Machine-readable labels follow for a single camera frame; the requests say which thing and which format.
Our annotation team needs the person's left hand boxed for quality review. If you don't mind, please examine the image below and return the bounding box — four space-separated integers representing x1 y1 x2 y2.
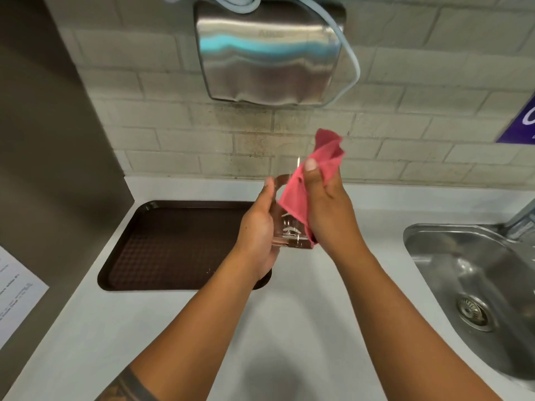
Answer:
232 177 281 282

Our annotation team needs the person's right hand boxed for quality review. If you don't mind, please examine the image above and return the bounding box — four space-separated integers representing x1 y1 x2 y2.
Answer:
302 158 365 259

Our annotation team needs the pink cleaning cloth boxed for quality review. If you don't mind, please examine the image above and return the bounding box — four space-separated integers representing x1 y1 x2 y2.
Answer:
279 128 346 249

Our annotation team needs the clear drinking glass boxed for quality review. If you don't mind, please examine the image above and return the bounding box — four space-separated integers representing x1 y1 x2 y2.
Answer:
267 156 315 250

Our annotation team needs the person's left forearm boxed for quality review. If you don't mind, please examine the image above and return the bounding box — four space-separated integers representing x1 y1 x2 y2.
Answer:
95 250 272 401

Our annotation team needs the person's right forearm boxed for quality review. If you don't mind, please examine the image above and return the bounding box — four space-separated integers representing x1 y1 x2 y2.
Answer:
334 242 503 401

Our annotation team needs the brown plastic tray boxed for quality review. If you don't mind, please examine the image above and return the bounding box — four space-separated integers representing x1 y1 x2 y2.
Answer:
97 200 272 292

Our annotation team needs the stainless steel hand dryer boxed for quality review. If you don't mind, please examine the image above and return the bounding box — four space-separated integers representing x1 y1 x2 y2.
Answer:
193 0 347 108

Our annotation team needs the stainless steel sink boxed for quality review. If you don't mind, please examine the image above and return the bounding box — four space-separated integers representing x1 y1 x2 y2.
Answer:
403 223 535 392

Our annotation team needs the sink drain strainer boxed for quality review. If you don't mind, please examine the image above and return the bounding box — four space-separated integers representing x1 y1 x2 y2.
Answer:
455 293 494 333

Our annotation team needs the chrome faucet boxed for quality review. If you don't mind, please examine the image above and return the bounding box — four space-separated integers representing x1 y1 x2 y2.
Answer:
505 199 535 243

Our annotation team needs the grey side panel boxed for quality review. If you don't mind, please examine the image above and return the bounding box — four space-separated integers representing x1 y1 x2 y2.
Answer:
0 0 135 397

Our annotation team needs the white paper notice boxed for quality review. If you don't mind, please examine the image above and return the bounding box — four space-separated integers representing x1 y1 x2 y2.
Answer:
0 245 50 350

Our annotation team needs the purple wall sign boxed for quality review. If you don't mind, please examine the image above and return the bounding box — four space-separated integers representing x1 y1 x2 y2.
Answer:
496 94 535 145

